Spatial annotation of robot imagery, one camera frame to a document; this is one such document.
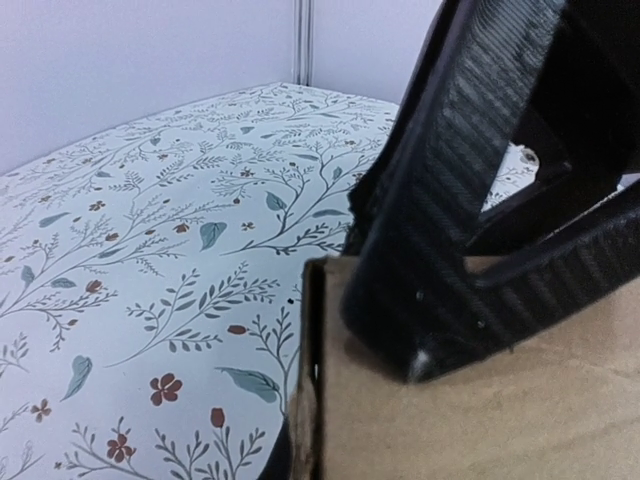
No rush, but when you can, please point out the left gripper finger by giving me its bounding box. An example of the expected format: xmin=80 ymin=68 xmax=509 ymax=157
xmin=263 ymin=424 xmax=292 ymax=480

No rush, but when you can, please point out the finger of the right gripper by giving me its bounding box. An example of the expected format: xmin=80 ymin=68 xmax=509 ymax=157
xmin=342 ymin=1 xmax=639 ymax=383

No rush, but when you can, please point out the brown cardboard box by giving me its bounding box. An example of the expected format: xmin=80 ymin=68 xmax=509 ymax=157
xmin=289 ymin=257 xmax=639 ymax=479

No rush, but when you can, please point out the floral patterned table mat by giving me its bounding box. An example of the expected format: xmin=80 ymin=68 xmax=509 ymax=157
xmin=0 ymin=82 xmax=541 ymax=480

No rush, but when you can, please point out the right aluminium frame post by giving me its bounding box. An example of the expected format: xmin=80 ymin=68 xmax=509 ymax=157
xmin=292 ymin=0 xmax=315 ymax=86

